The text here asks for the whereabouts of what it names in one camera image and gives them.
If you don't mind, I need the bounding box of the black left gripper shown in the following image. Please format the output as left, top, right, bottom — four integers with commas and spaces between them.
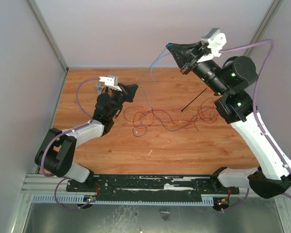
109, 83, 138, 118

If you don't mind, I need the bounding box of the black zip tie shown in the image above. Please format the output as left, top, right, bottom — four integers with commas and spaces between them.
181, 88, 207, 112

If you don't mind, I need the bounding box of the yellow wire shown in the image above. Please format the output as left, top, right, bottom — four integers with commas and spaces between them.
147, 110, 201, 129

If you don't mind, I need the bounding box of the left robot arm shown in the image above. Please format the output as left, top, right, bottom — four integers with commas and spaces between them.
34, 83, 138, 192

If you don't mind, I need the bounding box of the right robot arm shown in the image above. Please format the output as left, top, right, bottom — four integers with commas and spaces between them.
166, 42, 291, 199

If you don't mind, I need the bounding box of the silver adjustable wrench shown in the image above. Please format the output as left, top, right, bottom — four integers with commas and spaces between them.
95, 82, 104, 96

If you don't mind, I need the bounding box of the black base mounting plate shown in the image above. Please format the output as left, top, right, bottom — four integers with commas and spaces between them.
66, 174, 239, 200

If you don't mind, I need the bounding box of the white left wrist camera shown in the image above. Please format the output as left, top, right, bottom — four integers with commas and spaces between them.
99, 75, 122, 92

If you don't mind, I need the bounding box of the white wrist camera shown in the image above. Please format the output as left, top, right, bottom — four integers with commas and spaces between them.
99, 75, 122, 92
198, 28, 227, 63

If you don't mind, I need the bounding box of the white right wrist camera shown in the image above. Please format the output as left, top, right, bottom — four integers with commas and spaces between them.
198, 28, 227, 63

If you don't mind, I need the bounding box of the grey slotted cable duct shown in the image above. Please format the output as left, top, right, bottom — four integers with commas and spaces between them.
31, 194, 214, 207

